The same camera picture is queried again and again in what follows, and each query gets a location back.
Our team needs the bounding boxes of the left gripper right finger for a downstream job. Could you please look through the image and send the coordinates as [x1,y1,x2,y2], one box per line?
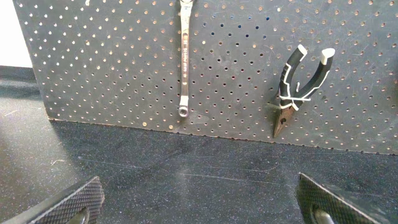
[295,172,396,224]

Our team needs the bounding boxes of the black pegboard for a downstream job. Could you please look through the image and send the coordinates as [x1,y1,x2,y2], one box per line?
[12,0,398,156]

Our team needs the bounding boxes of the wrench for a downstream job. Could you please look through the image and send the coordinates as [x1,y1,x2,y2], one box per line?
[177,0,195,118]

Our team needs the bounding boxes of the black and white pliers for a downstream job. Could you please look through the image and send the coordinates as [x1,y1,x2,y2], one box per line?
[272,44,336,139]

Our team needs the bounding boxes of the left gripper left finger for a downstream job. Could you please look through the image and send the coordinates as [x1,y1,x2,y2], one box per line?
[1,176,106,224]

